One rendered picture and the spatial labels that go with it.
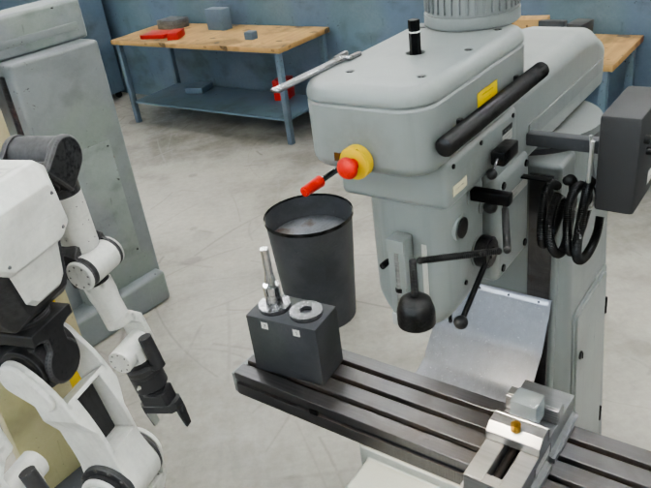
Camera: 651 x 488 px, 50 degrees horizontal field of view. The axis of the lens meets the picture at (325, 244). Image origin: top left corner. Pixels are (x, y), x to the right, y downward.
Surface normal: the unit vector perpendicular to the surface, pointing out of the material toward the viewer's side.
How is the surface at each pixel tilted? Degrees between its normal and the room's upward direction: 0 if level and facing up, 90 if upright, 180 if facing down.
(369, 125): 90
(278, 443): 0
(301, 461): 0
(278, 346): 90
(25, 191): 45
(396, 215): 90
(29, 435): 90
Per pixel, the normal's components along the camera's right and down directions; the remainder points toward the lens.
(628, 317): -0.12, -0.87
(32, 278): 0.94, 0.05
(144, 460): 0.81, -0.31
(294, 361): -0.47, 0.47
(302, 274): -0.26, 0.55
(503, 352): -0.48, -0.28
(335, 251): 0.59, 0.39
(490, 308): -0.56, 0.02
